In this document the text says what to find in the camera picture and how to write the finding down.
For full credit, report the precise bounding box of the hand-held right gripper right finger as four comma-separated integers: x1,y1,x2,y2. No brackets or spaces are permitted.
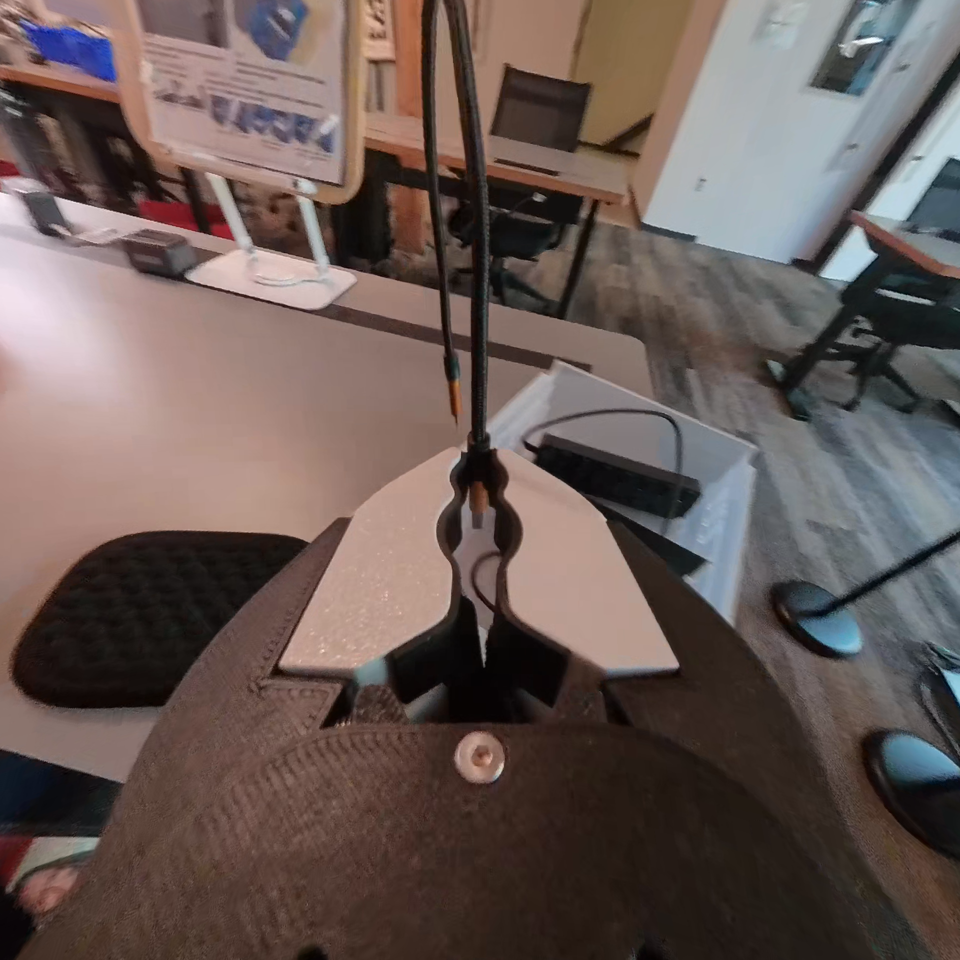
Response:
491,448,682,676

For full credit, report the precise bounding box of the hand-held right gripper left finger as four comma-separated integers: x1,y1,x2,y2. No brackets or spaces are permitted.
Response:
277,447,481,687

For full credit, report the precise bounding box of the clear plastic organizer box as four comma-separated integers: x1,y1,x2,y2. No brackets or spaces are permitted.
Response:
486,358,759,627

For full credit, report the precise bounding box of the black mesh cushion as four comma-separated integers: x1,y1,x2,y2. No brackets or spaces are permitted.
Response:
11,531,312,710

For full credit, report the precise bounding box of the round foot with black rod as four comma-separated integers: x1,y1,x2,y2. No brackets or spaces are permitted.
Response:
771,528,960,661

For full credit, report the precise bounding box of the round black stand foot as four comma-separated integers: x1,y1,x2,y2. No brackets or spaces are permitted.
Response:
862,729,960,860

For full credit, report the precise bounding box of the black charger box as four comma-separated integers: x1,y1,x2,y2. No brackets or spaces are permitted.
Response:
123,228,200,281

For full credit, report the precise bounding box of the office desk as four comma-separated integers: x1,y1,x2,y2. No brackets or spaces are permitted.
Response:
765,210,960,421
363,112,630,320

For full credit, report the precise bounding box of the black office chair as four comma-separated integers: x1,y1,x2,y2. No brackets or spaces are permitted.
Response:
840,277,960,414
448,63,594,301

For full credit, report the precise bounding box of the grey power adapter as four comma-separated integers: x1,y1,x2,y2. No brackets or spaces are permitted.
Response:
22,189,72,237

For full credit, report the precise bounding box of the printed instruction sheet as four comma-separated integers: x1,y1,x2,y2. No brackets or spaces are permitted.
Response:
138,0,352,187

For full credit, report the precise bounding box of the blue plastic bin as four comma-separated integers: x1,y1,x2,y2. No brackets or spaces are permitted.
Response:
18,16,120,84

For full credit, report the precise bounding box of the black hub cord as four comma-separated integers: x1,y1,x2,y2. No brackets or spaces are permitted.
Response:
522,408,685,481

